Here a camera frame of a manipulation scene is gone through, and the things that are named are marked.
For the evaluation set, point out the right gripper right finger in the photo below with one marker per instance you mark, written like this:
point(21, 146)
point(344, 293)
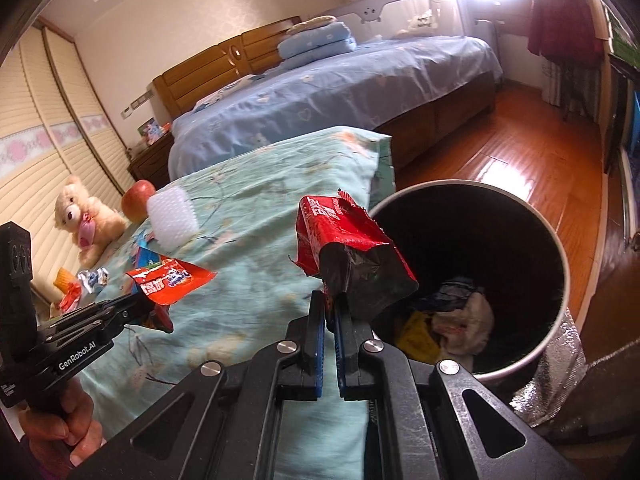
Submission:
point(436, 421)

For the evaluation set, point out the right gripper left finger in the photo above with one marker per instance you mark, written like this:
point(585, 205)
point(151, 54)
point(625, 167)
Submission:
point(220, 422)

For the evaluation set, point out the yellow snack bag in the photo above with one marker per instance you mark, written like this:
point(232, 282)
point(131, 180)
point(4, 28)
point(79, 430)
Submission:
point(416, 341)

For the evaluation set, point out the white plastic bag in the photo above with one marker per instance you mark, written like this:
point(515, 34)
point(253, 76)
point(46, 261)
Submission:
point(464, 332)

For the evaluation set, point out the orange red snack packet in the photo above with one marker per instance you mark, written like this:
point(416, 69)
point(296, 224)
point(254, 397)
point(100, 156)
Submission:
point(165, 283)

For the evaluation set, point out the red black foil snack bag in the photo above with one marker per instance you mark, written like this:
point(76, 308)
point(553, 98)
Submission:
point(341, 245)

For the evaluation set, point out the blue plastic snack wrapper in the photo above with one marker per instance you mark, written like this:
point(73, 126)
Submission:
point(453, 295)

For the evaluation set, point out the black round trash bin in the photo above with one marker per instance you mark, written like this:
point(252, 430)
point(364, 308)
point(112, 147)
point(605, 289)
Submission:
point(451, 229)

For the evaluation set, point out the person's left hand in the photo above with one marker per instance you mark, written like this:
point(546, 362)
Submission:
point(59, 444)

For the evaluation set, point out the crumpled blue white wrapper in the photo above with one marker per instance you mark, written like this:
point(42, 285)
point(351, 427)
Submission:
point(93, 281)

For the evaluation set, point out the light green floral bedsheet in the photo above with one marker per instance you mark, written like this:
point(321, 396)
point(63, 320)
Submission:
point(246, 209)

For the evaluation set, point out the cream teddy bear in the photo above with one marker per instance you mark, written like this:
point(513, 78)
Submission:
point(93, 224)

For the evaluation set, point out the silver foil mat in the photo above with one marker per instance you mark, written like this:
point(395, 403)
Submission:
point(562, 366)

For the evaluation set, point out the red yellow apple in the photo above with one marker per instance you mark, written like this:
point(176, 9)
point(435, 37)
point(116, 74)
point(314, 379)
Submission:
point(134, 201)

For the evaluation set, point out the white bubble wrap sheet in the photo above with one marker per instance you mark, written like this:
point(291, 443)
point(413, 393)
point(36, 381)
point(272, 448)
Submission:
point(172, 218)

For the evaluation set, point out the dark wooden nightstand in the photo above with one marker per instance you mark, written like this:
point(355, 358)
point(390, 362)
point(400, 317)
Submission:
point(152, 163)

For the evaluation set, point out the blue quilt bed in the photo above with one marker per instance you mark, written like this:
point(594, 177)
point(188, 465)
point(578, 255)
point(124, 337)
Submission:
point(365, 88)

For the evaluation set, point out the wooden headboard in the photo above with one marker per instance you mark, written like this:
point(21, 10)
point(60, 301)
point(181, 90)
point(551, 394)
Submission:
point(252, 52)

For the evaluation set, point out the folded blue blanket stack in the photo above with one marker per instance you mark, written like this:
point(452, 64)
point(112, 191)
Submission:
point(314, 40)

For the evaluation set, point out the dark red hanging jacket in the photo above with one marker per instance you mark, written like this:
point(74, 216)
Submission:
point(563, 31)

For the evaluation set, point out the stack of green boxes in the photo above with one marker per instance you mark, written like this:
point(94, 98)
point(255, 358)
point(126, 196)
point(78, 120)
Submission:
point(622, 45)

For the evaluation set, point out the picture frame on nightstand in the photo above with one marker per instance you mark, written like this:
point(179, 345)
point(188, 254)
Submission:
point(151, 131)

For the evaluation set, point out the white baby bed rail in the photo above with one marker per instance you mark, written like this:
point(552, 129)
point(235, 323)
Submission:
point(371, 20)

